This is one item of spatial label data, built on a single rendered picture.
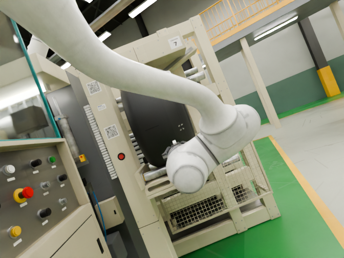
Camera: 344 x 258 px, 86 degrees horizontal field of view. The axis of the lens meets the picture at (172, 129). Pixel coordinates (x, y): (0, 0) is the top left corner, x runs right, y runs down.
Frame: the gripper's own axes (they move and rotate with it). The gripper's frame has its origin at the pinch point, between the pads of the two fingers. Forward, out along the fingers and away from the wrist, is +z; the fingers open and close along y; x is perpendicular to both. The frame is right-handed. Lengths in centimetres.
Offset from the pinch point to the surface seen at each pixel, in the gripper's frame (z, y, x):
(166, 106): 9.4, -2.8, -17.3
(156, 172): 18.8, 15.7, 14.6
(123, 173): 27.1, 35.3, 10.2
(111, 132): 30.7, 32.7, -15.1
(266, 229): 61, -46, 112
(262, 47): 780, -544, -102
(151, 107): 10.0, 4.2, -19.5
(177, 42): 63, -31, -58
